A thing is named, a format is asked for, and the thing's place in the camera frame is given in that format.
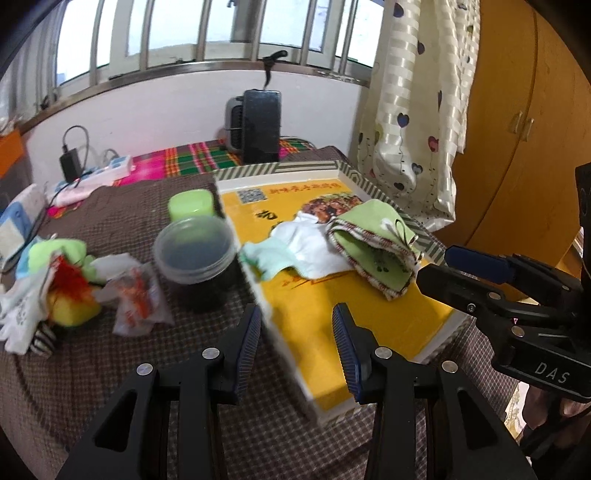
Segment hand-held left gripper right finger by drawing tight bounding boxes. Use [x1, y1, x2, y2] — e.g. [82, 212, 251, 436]
[331, 302, 539, 480]

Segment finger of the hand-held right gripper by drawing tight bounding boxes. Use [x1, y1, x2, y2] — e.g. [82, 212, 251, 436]
[416, 263, 573, 334]
[444, 246, 585, 320]

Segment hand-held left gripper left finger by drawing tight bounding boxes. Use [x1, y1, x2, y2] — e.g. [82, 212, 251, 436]
[55, 303, 263, 480]

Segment yellow printed box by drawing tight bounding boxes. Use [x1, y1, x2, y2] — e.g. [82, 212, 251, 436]
[213, 159, 472, 425]

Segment green cloth with brown trim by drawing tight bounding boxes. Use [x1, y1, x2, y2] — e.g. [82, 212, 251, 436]
[325, 199, 423, 302]

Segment red tassel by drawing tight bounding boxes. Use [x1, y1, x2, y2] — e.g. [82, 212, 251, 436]
[50, 257, 93, 302]

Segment lime green sock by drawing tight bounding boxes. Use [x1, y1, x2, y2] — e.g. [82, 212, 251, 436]
[27, 237, 95, 283]

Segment person's right hand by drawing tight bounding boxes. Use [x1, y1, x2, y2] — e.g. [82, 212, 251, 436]
[522, 383, 591, 444]

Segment orange wooden wardrobe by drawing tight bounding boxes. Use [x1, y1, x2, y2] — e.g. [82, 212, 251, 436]
[434, 0, 591, 278]

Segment pale teal sock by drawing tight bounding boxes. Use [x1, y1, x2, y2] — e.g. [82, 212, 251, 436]
[239, 241, 296, 281]

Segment round clear plastic container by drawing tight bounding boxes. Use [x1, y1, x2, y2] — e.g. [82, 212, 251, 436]
[153, 215, 238, 315]

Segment crumpled clear plastic bag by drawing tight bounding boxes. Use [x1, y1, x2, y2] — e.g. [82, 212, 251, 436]
[90, 253, 174, 337]

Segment small lime green case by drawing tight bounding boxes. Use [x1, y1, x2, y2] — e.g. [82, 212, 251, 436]
[167, 189, 217, 221]

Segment cream heart print curtain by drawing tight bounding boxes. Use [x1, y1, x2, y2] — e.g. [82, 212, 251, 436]
[358, 0, 481, 232]

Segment brown checked blanket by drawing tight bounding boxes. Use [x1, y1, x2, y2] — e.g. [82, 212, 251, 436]
[0, 145, 532, 480]

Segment black and white striped sock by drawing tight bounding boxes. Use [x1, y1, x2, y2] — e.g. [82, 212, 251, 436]
[30, 323, 58, 357]

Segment black rectangular device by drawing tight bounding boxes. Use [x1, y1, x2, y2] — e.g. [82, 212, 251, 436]
[242, 89, 282, 164]

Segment grey fan heater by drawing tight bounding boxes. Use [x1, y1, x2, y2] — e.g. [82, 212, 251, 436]
[225, 96, 245, 153]

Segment white printed cloth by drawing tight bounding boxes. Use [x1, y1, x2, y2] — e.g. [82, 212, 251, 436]
[0, 268, 56, 355]

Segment white and blue power strip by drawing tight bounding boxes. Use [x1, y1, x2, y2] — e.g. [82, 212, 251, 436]
[55, 154, 134, 191]

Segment white and pink tube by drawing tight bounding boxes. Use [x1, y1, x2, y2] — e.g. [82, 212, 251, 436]
[54, 182, 94, 207]

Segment black charger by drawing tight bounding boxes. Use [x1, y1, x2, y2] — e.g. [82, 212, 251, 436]
[59, 145, 83, 183]

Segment blue and white tissue pack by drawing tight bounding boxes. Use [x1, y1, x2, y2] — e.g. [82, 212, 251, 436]
[0, 184, 47, 273]

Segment metal window bars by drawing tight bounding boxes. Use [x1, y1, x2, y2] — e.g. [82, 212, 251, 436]
[0, 0, 393, 109]

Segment black charger cable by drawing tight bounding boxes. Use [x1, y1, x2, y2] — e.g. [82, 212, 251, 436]
[62, 126, 94, 178]

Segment black hooked handle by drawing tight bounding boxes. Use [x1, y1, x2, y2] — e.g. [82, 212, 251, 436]
[262, 50, 288, 89]

